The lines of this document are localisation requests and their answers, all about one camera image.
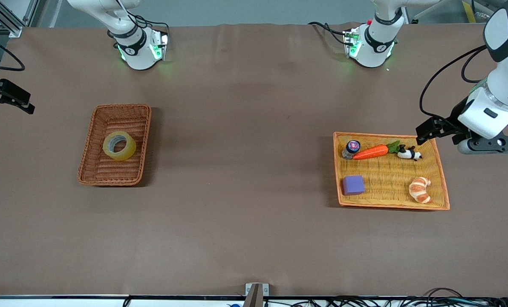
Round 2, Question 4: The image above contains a black base cable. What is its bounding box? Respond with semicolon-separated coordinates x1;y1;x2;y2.
133;15;170;37
308;21;349;46

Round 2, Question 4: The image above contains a black right base cable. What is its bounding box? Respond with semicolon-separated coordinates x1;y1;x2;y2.
133;15;170;37

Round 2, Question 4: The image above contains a grey base connector box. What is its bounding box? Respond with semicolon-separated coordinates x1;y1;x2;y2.
151;29;170;61
343;26;362;58

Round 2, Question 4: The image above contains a black white panda toy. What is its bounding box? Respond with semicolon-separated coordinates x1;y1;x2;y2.
397;145;423;161

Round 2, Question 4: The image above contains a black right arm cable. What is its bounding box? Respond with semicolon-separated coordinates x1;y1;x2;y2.
0;32;26;72

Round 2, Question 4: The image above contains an aluminium frame profile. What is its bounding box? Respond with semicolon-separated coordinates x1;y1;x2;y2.
0;0;39;38

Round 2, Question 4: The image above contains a brown deep wicker basket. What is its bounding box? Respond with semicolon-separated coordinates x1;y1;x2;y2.
77;104;152;187

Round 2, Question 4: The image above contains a small metal clamp plate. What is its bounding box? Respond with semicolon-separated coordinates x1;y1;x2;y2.
245;283;269;296

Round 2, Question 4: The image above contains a purple foam cube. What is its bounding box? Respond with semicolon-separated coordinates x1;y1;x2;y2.
342;175;365;196

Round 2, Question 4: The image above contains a black cable bundle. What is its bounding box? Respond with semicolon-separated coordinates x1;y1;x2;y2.
265;288;508;307

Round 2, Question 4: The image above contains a small jar with dark lid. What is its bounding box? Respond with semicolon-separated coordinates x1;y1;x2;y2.
342;140;361;160

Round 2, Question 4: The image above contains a toy croissant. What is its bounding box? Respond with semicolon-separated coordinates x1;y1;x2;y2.
409;177;433;204

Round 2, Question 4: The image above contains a black left base cable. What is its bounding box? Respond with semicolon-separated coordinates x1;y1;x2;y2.
308;21;349;46

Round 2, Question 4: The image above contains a brown table cloth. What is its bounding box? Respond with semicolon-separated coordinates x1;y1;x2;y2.
0;22;508;297

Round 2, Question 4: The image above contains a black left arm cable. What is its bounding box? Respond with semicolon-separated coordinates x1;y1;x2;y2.
420;45;489;125

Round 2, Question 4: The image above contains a grey brown upright bar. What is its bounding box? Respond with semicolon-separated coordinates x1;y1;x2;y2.
242;284;264;307

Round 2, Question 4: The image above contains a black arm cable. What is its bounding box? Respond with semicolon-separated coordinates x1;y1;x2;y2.
420;45;489;125
0;32;26;72

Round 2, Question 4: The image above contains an orange flat wicker basket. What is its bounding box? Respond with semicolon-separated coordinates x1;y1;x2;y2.
333;132;450;211

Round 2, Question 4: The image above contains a yellow clear tape roll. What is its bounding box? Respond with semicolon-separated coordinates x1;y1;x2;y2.
102;131;137;162

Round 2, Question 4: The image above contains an orange toy carrot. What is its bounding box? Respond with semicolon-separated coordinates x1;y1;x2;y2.
352;140;401;161

